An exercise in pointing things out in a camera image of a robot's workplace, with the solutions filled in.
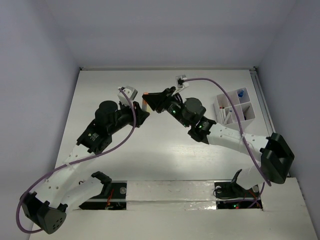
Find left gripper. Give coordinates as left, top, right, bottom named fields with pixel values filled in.
left=107, top=99, right=149, bottom=135

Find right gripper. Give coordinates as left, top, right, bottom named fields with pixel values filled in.
left=142, top=87, right=190, bottom=128

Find clear tube orange tip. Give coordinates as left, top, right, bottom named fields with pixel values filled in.
left=141, top=92, right=149, bottom=112

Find red cap white marker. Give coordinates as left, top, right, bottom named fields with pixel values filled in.
left=219, top=106, right=226, bottom=123

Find blue cap white marker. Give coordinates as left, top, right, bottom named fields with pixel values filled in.
left=223, top=110, right=233, bottom=125

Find blue glue bottle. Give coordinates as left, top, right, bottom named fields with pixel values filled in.
left=237, top=89, right=245, bottom=98

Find black scissors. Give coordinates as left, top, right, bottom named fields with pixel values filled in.
left=243, top=105, right=251, bottom=121

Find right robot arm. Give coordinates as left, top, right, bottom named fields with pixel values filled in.
left=142, top=87, right=295, bottom=196

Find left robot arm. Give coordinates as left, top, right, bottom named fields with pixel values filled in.
left=15, top=100, right=150, bottom=235

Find white compartment organizer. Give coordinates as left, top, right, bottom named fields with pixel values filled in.
left=213, top=87, right=256, bottom=129

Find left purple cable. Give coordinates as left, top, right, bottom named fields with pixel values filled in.
left=16, top=87, right=137, bottom=233

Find purple cable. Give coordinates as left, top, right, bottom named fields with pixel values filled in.
left=183, top=77, right=272, bottom=209
left=16, top=87, right=137, bottom=233

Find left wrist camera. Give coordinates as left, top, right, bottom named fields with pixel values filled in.
left=117, top=86, right=138, bottom=106

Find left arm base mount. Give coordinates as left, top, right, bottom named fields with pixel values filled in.
left=79, top=171, right=127, bottom=211

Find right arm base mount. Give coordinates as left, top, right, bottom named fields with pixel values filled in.
left=212, top=169, right=263, bottom=210

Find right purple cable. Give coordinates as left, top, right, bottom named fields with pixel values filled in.
left=183, top=77, right=272, bottom=209

